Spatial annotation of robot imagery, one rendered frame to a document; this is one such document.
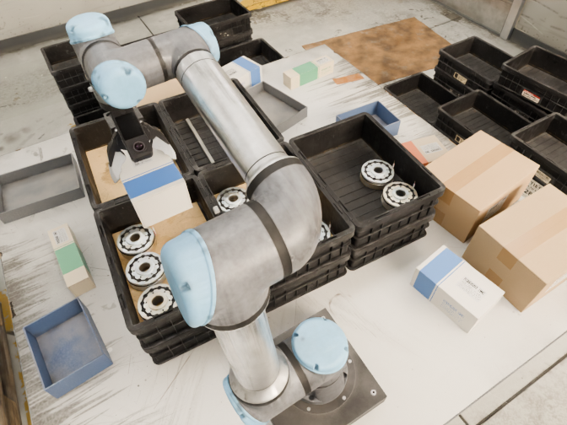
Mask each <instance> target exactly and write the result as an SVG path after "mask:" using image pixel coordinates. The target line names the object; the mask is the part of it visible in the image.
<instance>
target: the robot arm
mask: <svg viewBox="0 0 567 425"><path fill-rule="evenodd" d="M66 31H67V34H68V37H69V40H70V44H71V45H72V46H73V49H74V50H75V53H76V55H77V57H78V60H79V62H80V64H81V66H82V68H83V70H84V73H85V75H86V78H87V79H88V81H89V84H90V87H88V90H89V92H94V96H95V98H96V99H97V100H98V102H99V104H100V107H101V108H102V109H103V110H106V111H109V112H106V113H104V114H103V115H104V117H105V120H106V122H107V124H108V127H109V128H110V130H111V133H112V138H111V141H110V142H109V143H108V145H107V149H106V152H107V158H108V161H109V170H110V174H111V178H112V179H113V181H114V183H117V182H118V181H119V179H120V176H119V175H120V173H121V172H122V164H123V163H124V162H125V161H126V158H127V157H126V155H125V154H124V153H123V152H122V150H127V152H128V154H129V156H130V158H131V160H132V162H134V163H137V162H139V161H142V160H144V159H148V158H151V157H152V156H153V148H154V149H156V150H161V151H163V153H164V154H166V155H169V156H170V158H171V159H174V160H176V153H175V151H174V149H173V148H172V147H171V145H170V144H169V142H168V141H167V139H166V137H165V135H164V134H163V132H162V131H161V130H160V129H159V128H157V127H156V126H150V125H149V124H148V123H146V122H144V119H143V116H142V115H141V113H140V111H139V110H138V108H137V106H136V105H137V104H138V103H139V102H140V101H141V100H142V99H143V98H144V96H145V94H146V89H148V88H151V87H153V86H155V85H158V84H161V83H164V82H167V81H169V80H171V79H174V78H176V79H177V81H178V82H179V83H180V85H181V87H182V88H183V89H184V90H185V92H186V94H187V95H188V97H189V98H190V100H191V101H192V103H193V104H194V105H195V107H196V108H197V110H198V112H199V113H200V115H201V116H202V118H203V119H204V120H205V122H206V124H207V125H208V127H209V129H210V130H211V132H212V133H213V135H214V136H215V137H216V139H217V140H218V142H219V144H220V145H221V147H222V148H223V150H224V151H225V152H226V154H227V155H228V157H229V159H230V160H231V162H232V163H233V165H234V166H235V167H236V169H237V170H238V172H239V173H240V175H241V177H242V178H243V180H244V181H245V183H246V184H247V186H246V196H247V198H248V200H249V201H248V202H245V203H243V204H241V205H239V206H238V207H235V208H233V209H231V210H229V211H228V212H225V213H223V214H221V215H219V216H217V217H216V218H213V219H211V220H208V221H207V222H205V223H202V224H200V225H198V226H196V227H195V228H193V229H186V230H184V231H183V232H182V233H181V234H180V235H178V236H177V237H175V238H174V239H171V240H169V241H168V242H166V243H165V244H164V245H163V247H162V249H161V252H160V259H161V263H162V267H163V269H164V272H165V276H166V279H167V282H168V284H169V285H170V290H171V292H172V294H173V296H174V299H175V301H176V304H177V306H178V308H179V310H180V312H181V314H182V316H183V318H184V320H185V321H186V323H187V324H188V325H189V326H190V327H193V328H195V327H199V326H202V325H204V326H205V327H207V328H208V329H210V330H213V331H214V333H215V335H216V337H217V338H218V340H219V343H220V345H221V347H222V349H223V351H224V354H225V356H226V357H227V360H228V362H229V365H230V369H229V374H228V375H227V376H226V377H225V378H224V379H223V387H224V391H225V394H226V395H227V397H228V399H229V402H230V403H231V405H232V407H233V408H234V409H235V412H236V413H237V415H239V417H240V419H241V421H242V422H243V423H244V424H245V425H263V424H266V423H268V422H269V420H270V419H272V418H273V417H275V416H277V415H278V414H279V413H280V412H282V411H284V410H285V409H287V408H288V407H290V406H292V405H293V404H294V403H295V402H296V401H298V400H302V401H304V402H306V403H309V404H312V405H323V404H327V403H329V402H331V401H333V400H335V399H336V398H337V397H338V396H339V395H340V394H341V393H342V391H343V389H344V386H345V385H346V382H347V378H348V367H347V363H346V362H347V359H348V341H347V337H346V336H345V334H344V332H343V330H342V329H341V328H340V327H339V326H338V325H337V324H336V323H334V322H333V321H331V320H328V319H325V318H321V317H314V318H309V319H308V320H304V321H303V322H301V323H300V324H299V325H298V326H297V328H296V329H295V330H294V333H293V335H292V336H291V337H289V338H287V339H286V340H284V341H283V342H280V343H279V344H278V345H276V346H274V342H273V337H272V333H271V330H270V326H269V324H268V320H267V314H266V311H265V309H266V307H267V305H268V302H269V298H270V286H272V285H273V284H274V283H276V282H278V281H280V280H282V279H284V278H285V277H287V276H289V275H291V274H292V273H294V272H296V271H298V270H299V269H300V268H301V267H302V266H303V265H304V264H305V263H306V262H307V261H308V260H309V259H310V258H311V256H312V255H313V253H314V251H315V249H316V246H317V244H318V241H319V239H320V235H321V219H322V216H321V201H320V197H319V194H318V191H317V188H316V185H315V182H314V181H313V179H312V177H311V174H310V173H309V171H308V170H307V169H306V167H305V166H304V165H303V164H302V163H301V161H300V160H299V159H298V158H297V157H295V156H288V155H287V154H286V153H285V152H284V150H283V149H282V147H281V146H280V145H279V143H278V142H277V140H276V139H275V138H274V136H273V135H272V133H271V132H270V131H269V130H268V129H267V127H266V126H265V125H264V123H263V122H262V120H261V119H260V118H259V116H258V115H257V113H256V112H255V111H254V110H253V109H252V108H251V106H250V105H249V103H248V102H247V101H246V99H245V98H244V96H243V95H242V94H241V92H240V91H239V90H238V89H237V88H236V86H235V85H234V83H233V82H232V81H231V79H230V78H229V76H228V75H227V74H226V72H225V71H224V69H223V68H222V67H221V66H220V65H219V63H218V60H219V45H218V42H217V40H216V38H215V36H214V35H213V32H212V30H211V29H210V27H209V26H208V25H207V24H205V23H203V22H197V23H195V24H189V25H186V24H185V25H182V26H180V27H179V28H178V29H175V30H171V31H168V32H165V33H163V34H160V35H156V36H153V37H150V38H148V39H145V40H140V41H137V42H134V43H132V44H129V45H126V46H122V47H121V46H120V45H119V43H118V42H117V40H116V36H115V34H114V32H115V31H114V30H113V29H112V27H111V23H110V20H109V19H108V18H107V17H106V16H105V15H104V14H102V13H81V14H79V15H76V16H74V17H72V18H71V19H70V20H68V22H67V24H66ZM133 107H134V108H135V109H133ZM108 115H109V116H108ZM149 140H150V142H149Z"/></svg>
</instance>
